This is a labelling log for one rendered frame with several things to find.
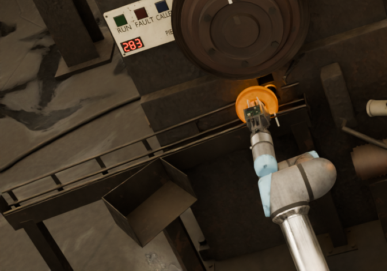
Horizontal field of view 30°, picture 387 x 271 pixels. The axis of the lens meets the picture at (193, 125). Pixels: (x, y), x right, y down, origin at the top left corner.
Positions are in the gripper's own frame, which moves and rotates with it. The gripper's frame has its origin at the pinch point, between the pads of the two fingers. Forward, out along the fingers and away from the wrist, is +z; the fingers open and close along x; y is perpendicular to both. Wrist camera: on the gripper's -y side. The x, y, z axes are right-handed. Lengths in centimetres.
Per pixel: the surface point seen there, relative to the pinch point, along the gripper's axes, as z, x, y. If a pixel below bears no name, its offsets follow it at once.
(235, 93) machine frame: 5.9, 6.3, 1.6
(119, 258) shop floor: 5, 92, -79
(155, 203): -25, 45, -10
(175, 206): -30.2, 36.6, -8.2
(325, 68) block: 2.4, -28.0, 2.9
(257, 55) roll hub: -6.2, -8.5, 27.3
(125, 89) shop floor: 167, 106, -121
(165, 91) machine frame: 10.5, 31.6, 9.0
